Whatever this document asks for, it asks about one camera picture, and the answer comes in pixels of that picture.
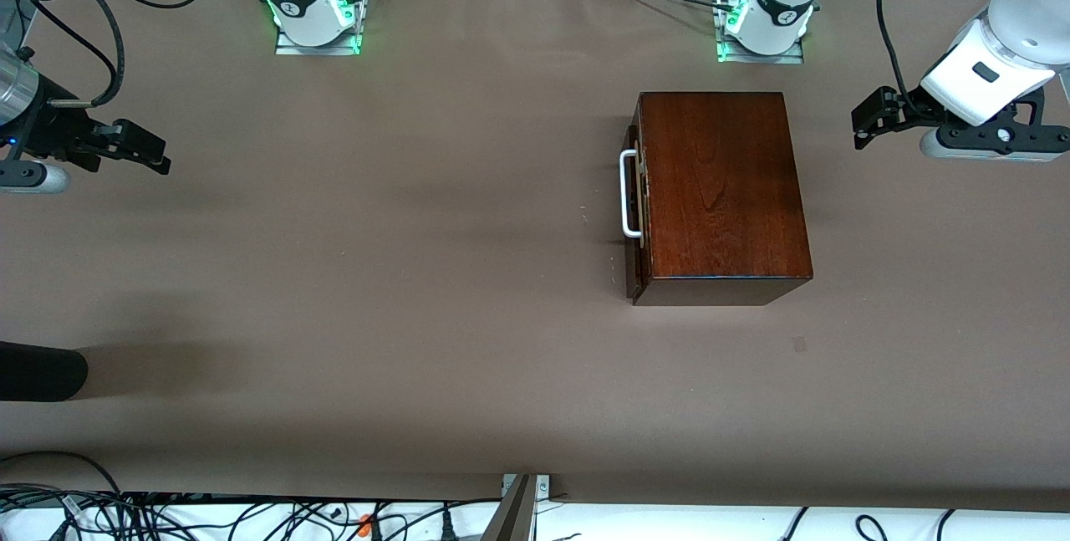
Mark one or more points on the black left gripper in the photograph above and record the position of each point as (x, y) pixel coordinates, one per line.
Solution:
(904, 109)

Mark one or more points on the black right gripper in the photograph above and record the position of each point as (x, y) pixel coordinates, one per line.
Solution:
(52, 131)

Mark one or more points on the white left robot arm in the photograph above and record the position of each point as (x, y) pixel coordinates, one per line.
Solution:
(1020, 22)

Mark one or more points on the dark brown wooden cabinet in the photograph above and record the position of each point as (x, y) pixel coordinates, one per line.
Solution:
(719, 190)

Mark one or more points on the black foam cylinder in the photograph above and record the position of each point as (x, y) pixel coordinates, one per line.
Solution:
(42, 371)

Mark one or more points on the orange connector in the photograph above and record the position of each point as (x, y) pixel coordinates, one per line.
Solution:
(366, 524)

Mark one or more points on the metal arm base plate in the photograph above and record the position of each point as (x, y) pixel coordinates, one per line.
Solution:
(288, 48)
(786, 58)

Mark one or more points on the small metal bracket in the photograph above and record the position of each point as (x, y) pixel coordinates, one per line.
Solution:
(543, 487)

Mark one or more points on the grey metal camera pole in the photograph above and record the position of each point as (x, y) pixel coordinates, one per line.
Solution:
(512, 520)

